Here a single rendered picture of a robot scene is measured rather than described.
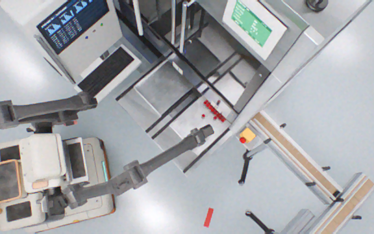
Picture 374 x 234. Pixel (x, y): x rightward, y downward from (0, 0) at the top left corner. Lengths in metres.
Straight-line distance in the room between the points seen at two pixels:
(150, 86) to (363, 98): 2.18
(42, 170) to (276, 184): 2.04
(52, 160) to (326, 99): 2.55
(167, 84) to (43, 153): 0.91
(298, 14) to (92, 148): 2.07
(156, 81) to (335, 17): 1.36
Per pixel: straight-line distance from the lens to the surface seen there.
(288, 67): 1.15
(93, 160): 2.72
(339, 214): 2.21
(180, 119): 2.09
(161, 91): 2.14
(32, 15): 1.71
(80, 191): 1.63
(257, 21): 1.09
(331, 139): 3.31
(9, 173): 2.22
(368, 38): 3.86
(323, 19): 1.04
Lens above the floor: 2.91
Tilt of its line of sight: 75 degrees down
